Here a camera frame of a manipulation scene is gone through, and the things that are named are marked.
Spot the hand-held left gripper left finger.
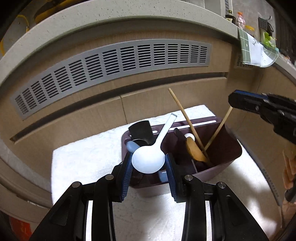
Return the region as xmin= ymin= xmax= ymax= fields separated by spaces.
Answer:
xmin=33 ymin=153 xmax=133 ymax=241

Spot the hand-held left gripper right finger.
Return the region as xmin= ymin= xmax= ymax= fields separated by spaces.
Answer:
xmin=165 ymin=153 xmax=270 ymax=241

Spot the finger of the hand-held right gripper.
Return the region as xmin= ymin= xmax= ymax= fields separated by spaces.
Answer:
xmin=228 ymin=90 xmax=296 ymax=144

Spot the white plastic spoon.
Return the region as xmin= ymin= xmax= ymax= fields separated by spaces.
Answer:
xmin=131 ymin=113 xmax=178 ymax=174

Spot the blue plastic spoon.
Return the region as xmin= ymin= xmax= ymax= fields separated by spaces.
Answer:
xmin=126 ymin=141 xmax=168 ymax=184

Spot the maroon utensil holder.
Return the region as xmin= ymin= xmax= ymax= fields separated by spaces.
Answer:
xmin=121 ymin=117 xmax=243 ymax=188

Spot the wooden chopstick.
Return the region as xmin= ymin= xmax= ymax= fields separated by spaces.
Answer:
xmin=203 ymin=107 xmax=233 ymax=150
xmin=168 ymin=88 xmax=211 ymax=163

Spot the person's right hand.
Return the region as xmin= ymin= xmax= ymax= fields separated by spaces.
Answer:
xmin=282 ymin=150 xmax=293 ymax=189

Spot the white towel mat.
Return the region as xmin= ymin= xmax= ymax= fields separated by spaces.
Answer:
xmin=51 ymin=104 xmax=284 ymax=241

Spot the black spatula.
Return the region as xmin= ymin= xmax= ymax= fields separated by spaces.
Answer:
xmin=128 ymin=120 xmax=156 ymax=147

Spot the small grey vent grille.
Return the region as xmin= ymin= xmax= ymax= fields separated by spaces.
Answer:
xmin=234 ymin=53 xmax=254 ymax=69

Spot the green checked cloth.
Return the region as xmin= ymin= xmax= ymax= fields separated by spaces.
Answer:
xmin=238 ymin=28 xmax=279 ymax=68

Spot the green item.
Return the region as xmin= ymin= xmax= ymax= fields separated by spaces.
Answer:
xmin=262 ymin=32 xmax=277 ymax=47

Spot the black organizer box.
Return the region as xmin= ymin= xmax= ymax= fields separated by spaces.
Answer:
xmin=258 ymin=16 xmax=275 ymax=35

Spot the bottle with orange cap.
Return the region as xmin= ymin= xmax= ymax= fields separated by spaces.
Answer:
xmin=236 ymin=11 xmax=246 ymax=29

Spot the red item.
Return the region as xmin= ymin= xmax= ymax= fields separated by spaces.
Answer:
xmin=9 ymin=219 xmax=31 ymax=241

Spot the speckled stone countertop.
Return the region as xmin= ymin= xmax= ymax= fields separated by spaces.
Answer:
xmin=0 ymin=0 xmax=296 ymax=98

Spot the yellow cable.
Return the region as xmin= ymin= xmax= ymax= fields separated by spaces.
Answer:
xmin=0 ymin=14 xmax=30 ymax=57

